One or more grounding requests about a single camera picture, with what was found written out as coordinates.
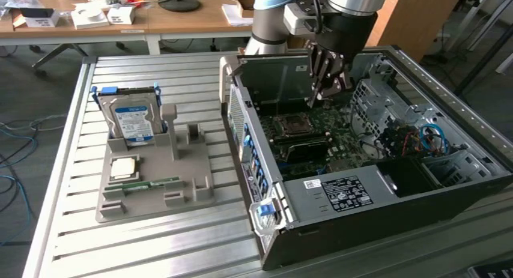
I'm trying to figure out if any hard disk with blue rails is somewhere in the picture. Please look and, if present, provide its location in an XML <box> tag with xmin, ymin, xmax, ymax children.
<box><xmin>90</xmin><ymin>83</ymin><xmax>167</xmax><ymax>147</ymax></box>

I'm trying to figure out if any blue floor cable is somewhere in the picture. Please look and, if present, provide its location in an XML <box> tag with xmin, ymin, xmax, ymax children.
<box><xmin>0</xmin><ymin>121</ymin><xmax>42</xmax><ymax>247</ymax></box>

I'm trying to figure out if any coloured power wire bundle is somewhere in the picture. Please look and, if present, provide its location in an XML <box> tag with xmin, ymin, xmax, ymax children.
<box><xmin>378</xmin><ymin>125</ymin><xmax>428</xmax><ymax>159</ymax></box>

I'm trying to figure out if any metal CPU socket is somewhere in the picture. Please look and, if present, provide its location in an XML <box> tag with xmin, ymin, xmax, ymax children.
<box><xmin>274</xmin><ymin>112</ymin><xmax>317</xmax><ymax>138</ymax></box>

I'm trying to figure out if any blue case latch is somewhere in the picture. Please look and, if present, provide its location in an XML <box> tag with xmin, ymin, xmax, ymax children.
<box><xmin>255</xmin><ymin>201</ymin><xmax>278</xmax><ymax>220</ymax></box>

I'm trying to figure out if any blue data wire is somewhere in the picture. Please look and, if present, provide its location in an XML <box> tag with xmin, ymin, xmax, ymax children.
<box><xmin>418</xmin><ymin>123</ymin><xmax>450</xmax><ymax>157</ymax></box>

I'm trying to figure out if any silver CPU chip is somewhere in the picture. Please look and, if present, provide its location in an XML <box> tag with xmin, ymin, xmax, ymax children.
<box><xmin>110</xmin><ymin>157</ymin><xmax>142</xmax><ymax>181</ymax></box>

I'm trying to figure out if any white box with tape roll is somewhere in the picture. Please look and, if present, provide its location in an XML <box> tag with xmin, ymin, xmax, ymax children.
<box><xmin>70</xmin><ymin>2</ymin><xmax>111</xmax><ymax>31</ymax></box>

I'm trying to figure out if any grey labelled power supply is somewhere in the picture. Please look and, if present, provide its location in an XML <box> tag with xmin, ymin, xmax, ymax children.
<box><xmin>279</xmin><ymin>165</ymin><xmax>398</xmax><ymax>223</ymax></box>

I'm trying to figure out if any small white labelled box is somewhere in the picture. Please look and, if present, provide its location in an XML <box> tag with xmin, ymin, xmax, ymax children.
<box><xmin>106</xmin><ymin>6</ymin><xmax>137</xmax><ymax>26</ymax></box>

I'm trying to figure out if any small chipset heatsink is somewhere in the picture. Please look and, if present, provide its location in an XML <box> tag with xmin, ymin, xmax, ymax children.
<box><xmin>328</xmin><ymin>160</ymin><xmax>354</xmax><ymax>173</ymax></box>

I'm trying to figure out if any silver slotted disk bay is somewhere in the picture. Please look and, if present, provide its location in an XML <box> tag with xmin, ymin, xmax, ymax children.
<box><xmin>420</xmin><ymin>150</ymin><xmax>493</xmax><ymax>189</ymax></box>

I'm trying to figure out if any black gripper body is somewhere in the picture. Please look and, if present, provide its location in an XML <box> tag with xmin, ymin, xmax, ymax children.
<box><xmin>312</xmin><ymin>11</ymin><xmax>380</xmax><ymax>60</ymax></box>

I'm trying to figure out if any clear plastic bag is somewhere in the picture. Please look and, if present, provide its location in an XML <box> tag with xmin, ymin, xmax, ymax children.
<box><xmin>0</xmin><ymin>0</ymin><xmax>46</xmax><ymax>12</ymax></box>

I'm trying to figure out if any black floor cable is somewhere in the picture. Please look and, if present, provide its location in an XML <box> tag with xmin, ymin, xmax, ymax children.
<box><xmin>0</xmin><ymin>133</ymin><xmax>38</xmax><ymax>213</ymax></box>

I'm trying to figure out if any grey plastic parts rack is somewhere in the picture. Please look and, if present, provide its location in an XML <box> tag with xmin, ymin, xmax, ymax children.
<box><xmin>95</xmin><ymin>103</ymin><xmax>218</xmax><ymax>225</ymax></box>

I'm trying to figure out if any wooden cabinet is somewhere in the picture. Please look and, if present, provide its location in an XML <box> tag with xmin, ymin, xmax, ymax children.
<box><xmin>364</xmin><ymin>0</ymin><xmax>468</xmax><ymax>63</ymax></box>

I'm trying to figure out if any white paper stack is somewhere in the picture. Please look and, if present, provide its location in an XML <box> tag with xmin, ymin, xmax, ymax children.
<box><xmin>221</xmin><ymin>3</ymin><xmax>255</xmax><ymax>27</ymax></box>

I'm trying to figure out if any black low-profile graphics card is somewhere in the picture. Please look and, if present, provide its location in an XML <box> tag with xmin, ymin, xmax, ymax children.
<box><xmin>286</xmin><ymin>139</ymin><xmax>328</xmax><ymax>163</ymax></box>

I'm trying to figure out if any black-topped white box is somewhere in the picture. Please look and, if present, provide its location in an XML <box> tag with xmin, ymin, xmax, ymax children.
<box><xmin>19</xmin><ymin>7</ymin><xmax>62</xmax><ymax>29</ymax></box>

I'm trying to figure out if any black camera cable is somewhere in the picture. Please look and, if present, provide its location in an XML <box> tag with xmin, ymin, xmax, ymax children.
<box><xmin>305</xmin><ymin>0</ymin><xmax>328</xmax><ymax>35</ymax></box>

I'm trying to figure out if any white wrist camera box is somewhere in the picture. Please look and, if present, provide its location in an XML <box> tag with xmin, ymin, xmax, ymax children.
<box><xmin>283</xmin><ymin>1</ymin><xmax>334</xmax><ymax>35</ymax></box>

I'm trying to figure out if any perforated metal disk bay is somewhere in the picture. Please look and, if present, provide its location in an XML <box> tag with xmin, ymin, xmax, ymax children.
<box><xmin>349</xmin><ymin>77</ymin><xmax>406</xmax><ymax>159</ymax></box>

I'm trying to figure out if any blue expansion slot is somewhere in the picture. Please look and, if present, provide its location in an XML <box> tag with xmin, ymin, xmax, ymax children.
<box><xmin>277</xmin><ymin>159</ymin><xmax>318</xmax><ymax>168</ymax></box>

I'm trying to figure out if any green RAM stick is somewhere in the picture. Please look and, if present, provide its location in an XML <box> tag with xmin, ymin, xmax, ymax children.
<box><xmin>104</xmin><ymin>176</ymin><xmax>182</xmax><ymax>193</ymax></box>

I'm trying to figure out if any grey floor cable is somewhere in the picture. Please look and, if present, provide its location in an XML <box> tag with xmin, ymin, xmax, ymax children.
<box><xmin>0</xmin><ymin>114</ymin><xmax>68</xmax><ymax>132</ymax></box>

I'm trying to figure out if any green motherboard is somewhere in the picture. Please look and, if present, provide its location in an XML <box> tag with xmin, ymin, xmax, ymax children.
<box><xmin>258</xmin><ymin>99</ymin><xmax>380</xmax><ymax>181</ymax></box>

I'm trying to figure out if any open black PC case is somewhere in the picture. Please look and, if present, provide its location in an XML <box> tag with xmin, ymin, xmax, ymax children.
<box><xmin>218</xmin><ymin>44</ymin><xmax>513</xmax><ymax>271</ymax></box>

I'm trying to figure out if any wooden desk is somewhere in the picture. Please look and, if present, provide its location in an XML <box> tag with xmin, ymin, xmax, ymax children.
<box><xmin>0</xmin><ymin>0</ymin><xmax>368</xmax><ymax>55</ymax></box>

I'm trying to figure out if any black round lamp base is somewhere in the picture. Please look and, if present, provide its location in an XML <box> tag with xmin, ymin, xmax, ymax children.
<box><xmin>157</xmin><ymin>0</ymin><xmax>202</xmax><ymax>13</ymax></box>

